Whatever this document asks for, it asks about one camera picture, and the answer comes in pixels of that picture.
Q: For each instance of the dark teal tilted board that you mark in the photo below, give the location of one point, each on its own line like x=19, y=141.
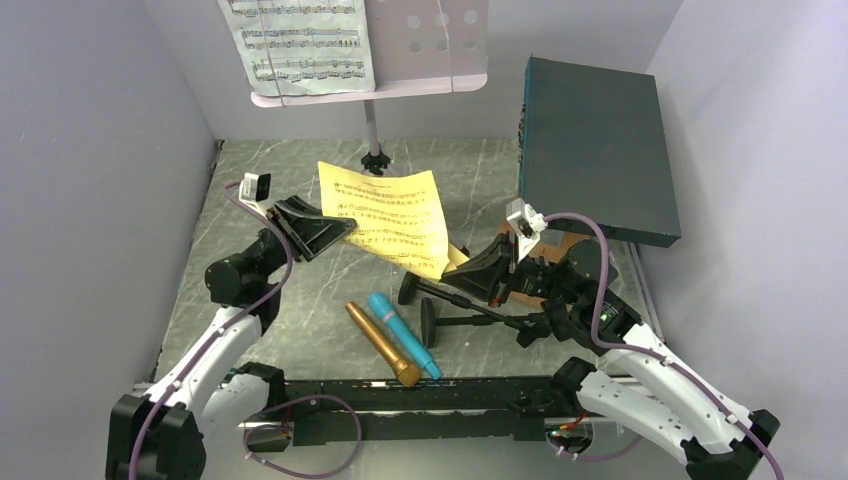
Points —
x=592, y=141

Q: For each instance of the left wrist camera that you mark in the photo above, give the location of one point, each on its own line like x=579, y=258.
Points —
x=254, y=188

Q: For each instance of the wooden base board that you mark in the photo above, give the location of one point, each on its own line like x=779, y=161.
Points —
x=554, y=245

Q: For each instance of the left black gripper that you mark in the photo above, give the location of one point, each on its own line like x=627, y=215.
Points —
x=306, y=228

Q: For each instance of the blue microphone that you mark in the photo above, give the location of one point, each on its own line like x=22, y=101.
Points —
x=383, y=308

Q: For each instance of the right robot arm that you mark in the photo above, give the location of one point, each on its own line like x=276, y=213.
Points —
x=712, y=436

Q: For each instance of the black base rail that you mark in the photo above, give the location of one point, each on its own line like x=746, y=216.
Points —
x=522, y=408

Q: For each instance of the lilac music stand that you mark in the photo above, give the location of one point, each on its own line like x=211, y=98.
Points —
x=418, y=48

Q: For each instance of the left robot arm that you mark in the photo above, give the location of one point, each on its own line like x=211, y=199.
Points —
x=167, y=432

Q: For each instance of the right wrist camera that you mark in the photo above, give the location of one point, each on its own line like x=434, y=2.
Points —
x=527, y=224

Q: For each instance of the yellow paper sheet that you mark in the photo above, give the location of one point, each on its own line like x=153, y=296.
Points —
x=398, y=219

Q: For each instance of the white sheet music page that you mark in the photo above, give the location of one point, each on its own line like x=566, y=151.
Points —
x=302, y=47

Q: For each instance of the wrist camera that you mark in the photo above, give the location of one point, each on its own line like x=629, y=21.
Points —
x=527, y=224
x=254, y=188

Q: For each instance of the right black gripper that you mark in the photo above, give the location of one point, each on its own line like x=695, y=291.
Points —
x=489, y=273

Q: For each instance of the black microphone stand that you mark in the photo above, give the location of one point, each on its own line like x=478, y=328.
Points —
x=529, y=327
x=412, y=285

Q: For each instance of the gold microphone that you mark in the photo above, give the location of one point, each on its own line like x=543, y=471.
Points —
x=405, y=371

